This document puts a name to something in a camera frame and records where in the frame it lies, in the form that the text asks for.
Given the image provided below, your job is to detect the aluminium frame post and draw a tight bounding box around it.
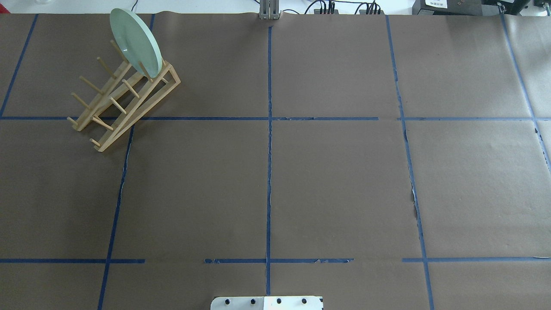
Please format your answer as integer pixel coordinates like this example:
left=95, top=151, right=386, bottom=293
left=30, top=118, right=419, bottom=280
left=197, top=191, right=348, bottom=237
left=256, top=0, right=281, bottom=20

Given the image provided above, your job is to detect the wooden dish rack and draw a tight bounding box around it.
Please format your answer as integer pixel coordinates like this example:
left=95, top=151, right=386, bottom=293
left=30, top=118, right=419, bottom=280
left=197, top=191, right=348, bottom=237
left=67, top=40, right=181, bottom=152

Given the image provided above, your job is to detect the black power strip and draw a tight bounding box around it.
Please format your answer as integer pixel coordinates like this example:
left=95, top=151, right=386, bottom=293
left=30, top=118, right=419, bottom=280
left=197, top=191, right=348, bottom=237
left=306, top=0, right=384, bottom=15

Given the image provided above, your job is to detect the light green plate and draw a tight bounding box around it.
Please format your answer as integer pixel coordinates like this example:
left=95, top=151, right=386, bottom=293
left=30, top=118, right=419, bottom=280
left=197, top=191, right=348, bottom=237
left=110, top=8, right=163, bottom=78

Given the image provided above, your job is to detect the white pedestal column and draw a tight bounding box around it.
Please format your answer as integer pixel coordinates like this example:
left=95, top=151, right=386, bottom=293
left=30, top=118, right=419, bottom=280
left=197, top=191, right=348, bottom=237
left=210, top=295, right=324, bottom=310

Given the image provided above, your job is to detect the black box device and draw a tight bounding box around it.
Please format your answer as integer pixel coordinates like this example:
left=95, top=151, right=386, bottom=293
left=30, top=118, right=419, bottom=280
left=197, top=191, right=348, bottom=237
left=412, top=0, right=502, bottom=16

